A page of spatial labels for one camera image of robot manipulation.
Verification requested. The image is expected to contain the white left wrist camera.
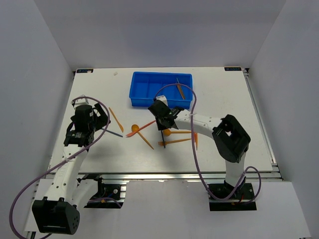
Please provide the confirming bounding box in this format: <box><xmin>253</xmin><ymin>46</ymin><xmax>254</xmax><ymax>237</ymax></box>
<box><xmin>71</xmin><ymin>95</ymin><xmax>89</xmax><ymax>109</ymax></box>

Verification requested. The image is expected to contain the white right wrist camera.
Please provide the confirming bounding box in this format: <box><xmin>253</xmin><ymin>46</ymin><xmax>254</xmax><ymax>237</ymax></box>
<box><xmin>154</xmin><ymin>95</ymin><xmax>168</xmax><ymax>106</ymax></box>

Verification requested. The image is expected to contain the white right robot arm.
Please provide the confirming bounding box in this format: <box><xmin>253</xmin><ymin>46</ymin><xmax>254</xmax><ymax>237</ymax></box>
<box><xmin>148</xmin><ymin>100</ymin><xmax>251</xmax><ymax>199</ymax></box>

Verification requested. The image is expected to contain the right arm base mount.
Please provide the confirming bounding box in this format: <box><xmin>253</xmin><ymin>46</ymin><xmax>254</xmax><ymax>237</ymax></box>
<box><xmin>207</xmin><ymin>176</ymin><xmax>257</xmax><ymax>212</ymax></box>

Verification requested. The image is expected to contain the orange spoon left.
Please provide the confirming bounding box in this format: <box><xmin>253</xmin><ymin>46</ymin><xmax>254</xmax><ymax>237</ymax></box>
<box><xmin>131</xmin><ymin>124</ymin><xmax>154</xmax><ymax>149</ymax></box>

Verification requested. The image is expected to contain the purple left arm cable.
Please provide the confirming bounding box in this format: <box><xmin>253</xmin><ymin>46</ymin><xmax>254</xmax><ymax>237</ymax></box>
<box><xmin>9</xmin><ymin>96</ymin><xmax>111</xmax><ymax>239</ymax></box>

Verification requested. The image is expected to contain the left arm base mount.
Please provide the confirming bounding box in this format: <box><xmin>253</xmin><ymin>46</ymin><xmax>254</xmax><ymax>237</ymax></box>
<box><xmin>82</xmin><ymin>173</ymin><xmax>124</xmax><ymax>209</ymax></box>

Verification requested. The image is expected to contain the grey-blue chopstick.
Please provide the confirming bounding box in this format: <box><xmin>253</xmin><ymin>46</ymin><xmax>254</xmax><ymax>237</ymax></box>
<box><xmin>176</xmin><ymin>78</ymin><xmax>185</xmax><ymax>99</ymax></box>
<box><xmin>160</xmin><ymin>130</ymin><xmax>166</xmax><ymax>148</ymax></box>

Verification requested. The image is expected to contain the orange spoon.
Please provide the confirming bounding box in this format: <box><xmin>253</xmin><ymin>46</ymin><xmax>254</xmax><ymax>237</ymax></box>
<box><xmin>162</xmin><ymin>129</ymin><xmax>191</xmax><ymax>136</ymax></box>
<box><xmin>131</xmin><ymin>124</ymin><xmax>154</xmax><ymax>149</ymax></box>

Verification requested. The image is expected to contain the left table label sticker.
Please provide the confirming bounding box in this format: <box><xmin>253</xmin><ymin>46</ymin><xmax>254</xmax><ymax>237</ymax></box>
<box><xmin>76</xmin><ymin>69</ymin><xmax>94</xmax><ymax>74</ymax></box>

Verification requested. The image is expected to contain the red-orange plastic knife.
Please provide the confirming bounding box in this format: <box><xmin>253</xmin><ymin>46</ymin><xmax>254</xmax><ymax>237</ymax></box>
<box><xmin>126</xmin><ymin>120</ymin><xmax>156</xmax><ymax>137</ymax></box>

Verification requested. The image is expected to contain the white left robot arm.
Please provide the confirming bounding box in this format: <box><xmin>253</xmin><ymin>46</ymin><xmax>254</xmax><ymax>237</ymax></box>
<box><xmin>32</xmin><ymin>100</ymin><xmax>110</xmax><ymax>235</ymax></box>

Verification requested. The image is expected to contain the right table label sticker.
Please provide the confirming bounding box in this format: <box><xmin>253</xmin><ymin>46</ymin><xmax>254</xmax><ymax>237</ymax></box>
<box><xmin>224</xmin><ymin>67</ymin><xmax>242</xmax><ymax>71</ymax></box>

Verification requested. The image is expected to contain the orange fork lower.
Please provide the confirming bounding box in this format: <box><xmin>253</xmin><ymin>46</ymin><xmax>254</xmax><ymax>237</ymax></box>
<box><xmin>158</xmin><ymin>138</ymin><xmax>191</xmax><ymax>146</ymax></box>

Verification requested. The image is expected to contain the orange plastic knife left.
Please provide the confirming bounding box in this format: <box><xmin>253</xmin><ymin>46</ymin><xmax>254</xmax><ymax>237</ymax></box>
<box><xmin>109</xmin><ymin>107</ymin><xmax>124</xmax><ymax>133</ymax></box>

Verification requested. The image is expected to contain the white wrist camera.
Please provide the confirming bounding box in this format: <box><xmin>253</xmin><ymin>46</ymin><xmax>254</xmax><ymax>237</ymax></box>
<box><xmin>71</xmin><ymin>95</ymin><xmax>89</xmax><ymax>109</ymax></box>
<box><xmin>154</xmin><ymin>95</ymin><xmax>168</xmax><ymax>106</ymax></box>

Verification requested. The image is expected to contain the blue divided plastic bin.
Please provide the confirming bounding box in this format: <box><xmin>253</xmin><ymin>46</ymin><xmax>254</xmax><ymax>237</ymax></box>
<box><xmin>129</xmin><ymin>72</ymin><xmax>193</xmax><ymax>110</ymax></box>

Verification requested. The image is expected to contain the orange spoon centre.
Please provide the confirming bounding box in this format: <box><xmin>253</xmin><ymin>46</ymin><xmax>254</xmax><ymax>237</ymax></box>
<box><xmin>162</xmin><ymin>129</ymin><xmax>191</xmax><ymax>136</ymax></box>

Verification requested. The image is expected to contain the table label sticker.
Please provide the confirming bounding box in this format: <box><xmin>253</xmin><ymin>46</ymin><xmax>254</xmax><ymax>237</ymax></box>
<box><xmin>76</xmin><ymin>69</ymin><xmax>94</xmax><ymax>74</ymax></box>
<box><xmin>224</xmin><ymin>67</ymin><xmax>242</xmax><ymax>71</ymax></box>

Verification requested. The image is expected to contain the blue chopstick left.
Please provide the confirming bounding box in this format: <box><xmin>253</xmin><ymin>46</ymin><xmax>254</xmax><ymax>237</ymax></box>
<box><xmin>102</xmin><ymin>128</ymin><xmax>123</xmax><ymax>137</ymax></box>

